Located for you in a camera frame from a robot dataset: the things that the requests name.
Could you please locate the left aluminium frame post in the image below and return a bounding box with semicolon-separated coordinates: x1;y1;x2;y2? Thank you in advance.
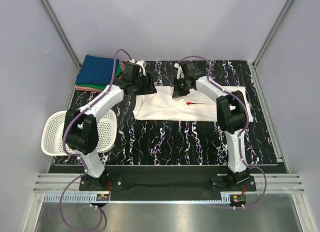
39;0;82;69

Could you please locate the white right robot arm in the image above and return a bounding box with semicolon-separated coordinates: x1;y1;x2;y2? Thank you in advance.
173;76;250;184

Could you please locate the folded blue t-shirt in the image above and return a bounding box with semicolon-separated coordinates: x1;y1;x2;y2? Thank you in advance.
75;55;114;86

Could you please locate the white Coca-Cola print t-shirt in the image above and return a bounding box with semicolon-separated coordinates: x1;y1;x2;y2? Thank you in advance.
132;85;254;123

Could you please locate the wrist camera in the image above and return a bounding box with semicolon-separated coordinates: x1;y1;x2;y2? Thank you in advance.
178;62;202;79
123;60;147;78

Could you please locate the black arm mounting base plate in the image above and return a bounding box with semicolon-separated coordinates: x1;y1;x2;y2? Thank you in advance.
79;166;257;192

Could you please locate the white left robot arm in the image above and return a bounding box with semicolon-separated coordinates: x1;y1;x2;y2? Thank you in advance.
62;73;157;190

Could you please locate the white slotted cable duct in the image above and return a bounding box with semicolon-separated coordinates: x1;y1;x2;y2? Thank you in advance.
44;193;110;203

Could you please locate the right aluminium frame post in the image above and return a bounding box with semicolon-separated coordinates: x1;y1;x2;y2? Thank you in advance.
252;0;295;68

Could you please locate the folded pink t-shirt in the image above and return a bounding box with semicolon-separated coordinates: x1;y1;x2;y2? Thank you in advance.
74;61;127;93

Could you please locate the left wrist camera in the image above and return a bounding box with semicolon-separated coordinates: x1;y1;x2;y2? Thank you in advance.
123;60;147;78

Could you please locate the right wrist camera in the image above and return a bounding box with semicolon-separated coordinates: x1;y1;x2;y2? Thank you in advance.
178;62;202;79

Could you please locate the aluminium frame post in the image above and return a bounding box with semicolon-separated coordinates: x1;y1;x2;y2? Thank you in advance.
39;0;82;69
252;0;295;68

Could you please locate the white perforated plastic basket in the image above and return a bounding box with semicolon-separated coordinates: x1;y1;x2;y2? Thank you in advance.
41;110;117;156

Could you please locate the folded green t-shirt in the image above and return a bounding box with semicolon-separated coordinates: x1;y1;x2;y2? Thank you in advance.
77;61;124;91

